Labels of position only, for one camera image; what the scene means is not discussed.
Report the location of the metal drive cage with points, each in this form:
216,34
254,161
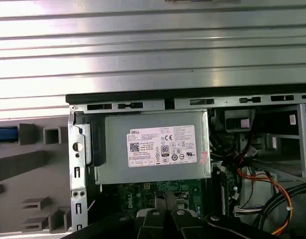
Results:
305,137

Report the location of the black PC case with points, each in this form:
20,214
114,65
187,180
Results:
118,97

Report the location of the grey parts rack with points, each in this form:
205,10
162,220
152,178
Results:
31,174

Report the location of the black RAM slot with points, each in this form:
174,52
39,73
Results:
215,191
225,191

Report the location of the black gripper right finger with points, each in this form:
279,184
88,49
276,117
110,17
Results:
175,224

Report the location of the green motherboard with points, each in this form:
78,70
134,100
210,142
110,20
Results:
133,196

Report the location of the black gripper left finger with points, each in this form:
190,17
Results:
154,226

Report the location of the grey power supply unit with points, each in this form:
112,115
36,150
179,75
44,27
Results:
118,169

